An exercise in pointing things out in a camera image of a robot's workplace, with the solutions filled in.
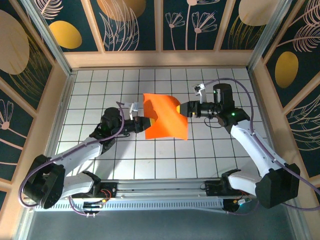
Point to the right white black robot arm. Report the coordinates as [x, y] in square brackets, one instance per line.
[250, 147]

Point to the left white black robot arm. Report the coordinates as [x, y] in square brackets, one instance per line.
[75, 152]

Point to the small controller circuit board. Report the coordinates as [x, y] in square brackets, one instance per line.
[92, 205]
[241, 202]

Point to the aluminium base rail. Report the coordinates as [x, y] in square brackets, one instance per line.
[160, 190]

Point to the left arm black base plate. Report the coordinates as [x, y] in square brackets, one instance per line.
[107, 186]

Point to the aluminium frame post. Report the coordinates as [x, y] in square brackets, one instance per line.
[23, 225]
[51, 42]
[267, 37]
[296, 222]

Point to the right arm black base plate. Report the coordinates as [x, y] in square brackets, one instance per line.
[212, 190]

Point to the orange cloth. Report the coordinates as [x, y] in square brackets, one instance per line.
[167, 117]

